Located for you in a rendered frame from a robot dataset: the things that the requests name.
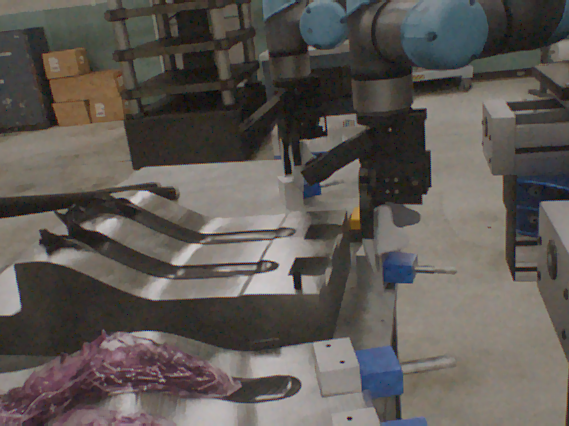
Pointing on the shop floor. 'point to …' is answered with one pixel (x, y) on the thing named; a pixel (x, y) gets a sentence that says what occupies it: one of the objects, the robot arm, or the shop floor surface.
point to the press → (189, 85)
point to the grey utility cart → (448, 76)
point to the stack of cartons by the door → (83, 89)
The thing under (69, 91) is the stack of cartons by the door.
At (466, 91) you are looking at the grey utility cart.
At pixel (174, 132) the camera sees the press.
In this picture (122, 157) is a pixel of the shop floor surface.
